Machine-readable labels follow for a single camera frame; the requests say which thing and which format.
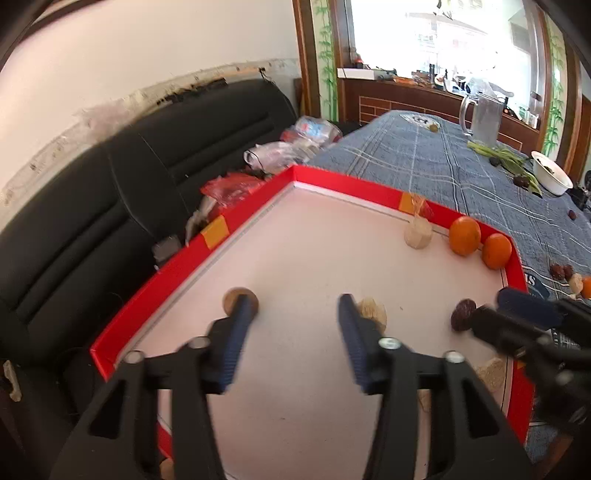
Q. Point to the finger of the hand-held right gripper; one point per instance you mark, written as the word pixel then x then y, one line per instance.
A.
pixel 503 332
pixel 531 307

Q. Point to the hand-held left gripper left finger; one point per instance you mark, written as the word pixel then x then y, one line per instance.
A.
pixel 235 341

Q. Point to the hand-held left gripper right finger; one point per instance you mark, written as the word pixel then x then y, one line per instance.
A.
pixel 353 341

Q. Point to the brown longan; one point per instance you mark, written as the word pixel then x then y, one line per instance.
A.
pixel 231 297

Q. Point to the orange tangerine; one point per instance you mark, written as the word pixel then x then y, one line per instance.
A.
pixel 464 235
pixel 587 287
pixel 496 250

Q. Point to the red cardboard box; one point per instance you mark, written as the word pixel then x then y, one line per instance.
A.
pixel 300 240

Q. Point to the small grey object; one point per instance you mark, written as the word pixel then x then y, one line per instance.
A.
pixel 166 249

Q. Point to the black device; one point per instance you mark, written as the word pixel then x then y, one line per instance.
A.
pixel 581 194

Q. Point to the white bowl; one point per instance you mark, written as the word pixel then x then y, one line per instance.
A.
pixel 554 182

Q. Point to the green vegetable leaves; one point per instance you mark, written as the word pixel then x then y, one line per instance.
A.
pixel 505 157

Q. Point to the red plastic bag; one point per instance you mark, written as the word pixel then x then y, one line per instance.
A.
pixel 231 188

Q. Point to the black sofa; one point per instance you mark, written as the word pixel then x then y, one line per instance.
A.
pixel 92 230

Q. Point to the white plastic bag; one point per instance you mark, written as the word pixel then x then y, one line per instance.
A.
pixel 272 154

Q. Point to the clear glass pitcher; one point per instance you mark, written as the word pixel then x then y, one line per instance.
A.
pixel 485 120

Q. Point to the clear plastic bag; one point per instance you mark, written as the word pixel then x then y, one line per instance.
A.
pixel 314 131

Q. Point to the wooden glass partition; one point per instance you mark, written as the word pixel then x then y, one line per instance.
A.
pixel 369 97

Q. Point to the white flat box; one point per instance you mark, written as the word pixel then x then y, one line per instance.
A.
pixel 355 73

